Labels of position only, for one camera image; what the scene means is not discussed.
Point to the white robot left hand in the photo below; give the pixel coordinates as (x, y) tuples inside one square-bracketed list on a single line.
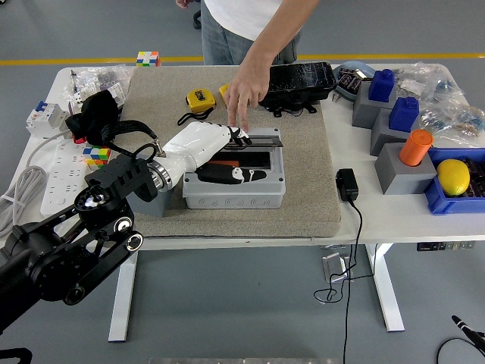
[(193, 144)]

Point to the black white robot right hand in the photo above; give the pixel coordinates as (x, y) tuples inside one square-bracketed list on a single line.
[(468, 330)]

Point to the person's left hand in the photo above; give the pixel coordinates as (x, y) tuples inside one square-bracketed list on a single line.
[(248, 89)]

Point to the person's right hand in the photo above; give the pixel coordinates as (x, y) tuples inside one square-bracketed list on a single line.
[(185, 3)]

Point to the orange cylinder battery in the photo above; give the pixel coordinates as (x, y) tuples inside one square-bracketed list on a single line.
[(223, 164), (416, 148)]

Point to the grey enclosure box with lid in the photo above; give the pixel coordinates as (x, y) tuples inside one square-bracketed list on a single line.
[(235, 197)]

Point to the grey cube holder with hole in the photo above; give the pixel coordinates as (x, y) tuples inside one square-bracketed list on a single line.
[(151, 206)]

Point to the person's left forearm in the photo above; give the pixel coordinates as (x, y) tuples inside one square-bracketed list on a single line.
[(276, 38)]

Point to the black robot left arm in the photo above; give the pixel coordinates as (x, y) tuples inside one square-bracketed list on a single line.
[(57, 258)]

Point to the person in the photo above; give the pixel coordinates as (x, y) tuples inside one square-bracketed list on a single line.
[(235, 15)]

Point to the black cracked case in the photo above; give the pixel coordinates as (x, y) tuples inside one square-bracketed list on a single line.
[(303, 81)]

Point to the white-faced puzzle cube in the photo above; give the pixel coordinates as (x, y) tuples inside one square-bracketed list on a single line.
[(148, 59)]

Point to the table control panel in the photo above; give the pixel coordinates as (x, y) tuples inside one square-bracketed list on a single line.
[(445, 246)]

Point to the small metal clip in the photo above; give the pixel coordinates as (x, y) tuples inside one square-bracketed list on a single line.
[(335, 97)]

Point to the white table leg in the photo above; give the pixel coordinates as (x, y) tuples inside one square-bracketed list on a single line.
[(123, 303), (386, 292)]

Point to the colourful puzzle cube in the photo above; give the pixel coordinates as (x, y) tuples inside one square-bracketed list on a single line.
[(96, 157)]

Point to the grey-brown mat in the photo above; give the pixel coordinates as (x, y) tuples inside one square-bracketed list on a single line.
[(303, 170)]

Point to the pale blue tray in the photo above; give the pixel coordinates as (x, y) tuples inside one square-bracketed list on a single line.
[(346, 81)]

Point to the black cloth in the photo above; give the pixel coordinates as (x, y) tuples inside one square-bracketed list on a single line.
[(96, 113)]

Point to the clear bags of small parts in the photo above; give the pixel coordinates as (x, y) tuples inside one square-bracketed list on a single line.
[(91, 76)]

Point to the blue plastic bin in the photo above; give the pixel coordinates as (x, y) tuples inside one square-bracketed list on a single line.
[(454, 206)]

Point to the white power strip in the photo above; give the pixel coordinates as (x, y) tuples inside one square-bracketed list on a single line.
[(64, 178)]

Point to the blue block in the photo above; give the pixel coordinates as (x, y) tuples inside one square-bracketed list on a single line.
[(382, 85), (404, 113)]

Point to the black power adapter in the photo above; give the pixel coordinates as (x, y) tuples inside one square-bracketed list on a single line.
[(348, 184)]

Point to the dark parts in bin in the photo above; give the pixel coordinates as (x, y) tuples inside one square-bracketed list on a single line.
[(478, 178)]

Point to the yellow lemon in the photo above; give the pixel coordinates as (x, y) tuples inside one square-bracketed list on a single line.
[(453, 177)]

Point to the white circuit breaker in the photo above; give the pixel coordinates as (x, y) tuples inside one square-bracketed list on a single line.
[(41, 119)]

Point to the metal bracket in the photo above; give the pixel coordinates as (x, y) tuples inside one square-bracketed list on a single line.
[(333, 265)]

